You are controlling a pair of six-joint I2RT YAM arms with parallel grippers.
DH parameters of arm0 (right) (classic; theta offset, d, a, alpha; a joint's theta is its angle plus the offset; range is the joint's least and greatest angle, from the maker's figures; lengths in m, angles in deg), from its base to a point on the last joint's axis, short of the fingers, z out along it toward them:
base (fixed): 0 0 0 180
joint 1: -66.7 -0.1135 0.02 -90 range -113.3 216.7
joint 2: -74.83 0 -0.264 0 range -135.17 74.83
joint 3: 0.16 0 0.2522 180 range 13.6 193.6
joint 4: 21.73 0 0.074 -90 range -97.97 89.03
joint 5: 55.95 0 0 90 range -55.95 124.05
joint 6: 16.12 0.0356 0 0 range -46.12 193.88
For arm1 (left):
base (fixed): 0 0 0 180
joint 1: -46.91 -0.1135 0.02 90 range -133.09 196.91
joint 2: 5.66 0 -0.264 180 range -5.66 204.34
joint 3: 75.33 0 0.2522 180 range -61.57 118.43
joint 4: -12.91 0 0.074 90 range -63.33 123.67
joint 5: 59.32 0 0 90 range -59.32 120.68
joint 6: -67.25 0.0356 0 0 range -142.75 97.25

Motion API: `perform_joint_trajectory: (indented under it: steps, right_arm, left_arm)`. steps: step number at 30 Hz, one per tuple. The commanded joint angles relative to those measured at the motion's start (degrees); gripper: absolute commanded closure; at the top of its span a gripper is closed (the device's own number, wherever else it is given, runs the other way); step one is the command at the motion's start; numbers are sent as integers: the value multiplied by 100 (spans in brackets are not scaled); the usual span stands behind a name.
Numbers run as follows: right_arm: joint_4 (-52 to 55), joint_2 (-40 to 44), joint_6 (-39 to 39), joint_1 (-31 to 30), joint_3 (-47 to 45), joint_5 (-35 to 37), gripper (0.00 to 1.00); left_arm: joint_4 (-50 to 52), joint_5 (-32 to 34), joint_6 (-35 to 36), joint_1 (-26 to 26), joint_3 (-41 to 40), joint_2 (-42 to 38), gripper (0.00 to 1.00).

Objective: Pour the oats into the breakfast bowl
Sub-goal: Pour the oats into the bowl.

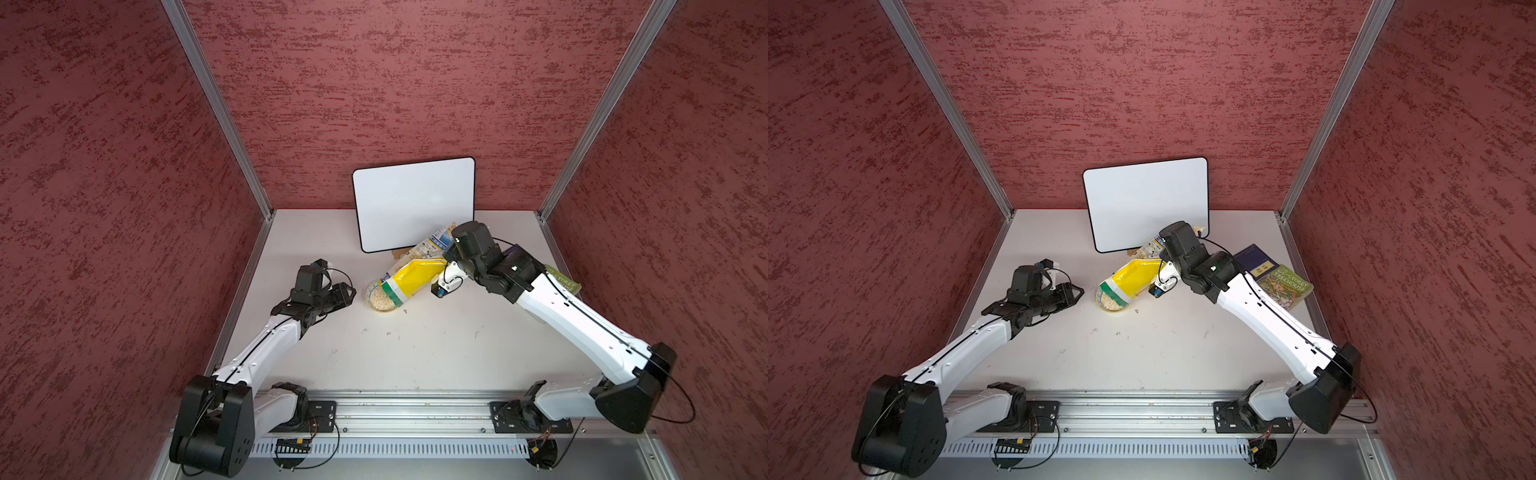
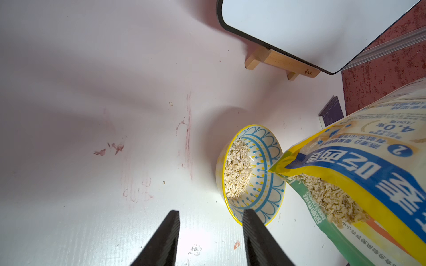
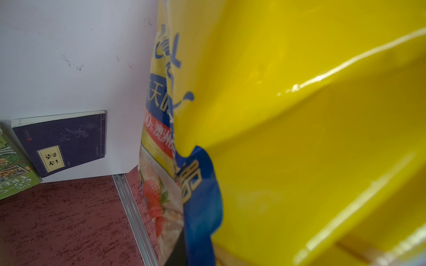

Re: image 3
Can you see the yellow oats bag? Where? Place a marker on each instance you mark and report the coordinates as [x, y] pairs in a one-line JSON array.
[[287, 133]]

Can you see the dark purple book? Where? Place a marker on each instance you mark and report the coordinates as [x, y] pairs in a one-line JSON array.
[[58, 142]]

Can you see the right aluminium corner post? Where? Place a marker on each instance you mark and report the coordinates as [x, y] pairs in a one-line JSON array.
[[135, 219]]

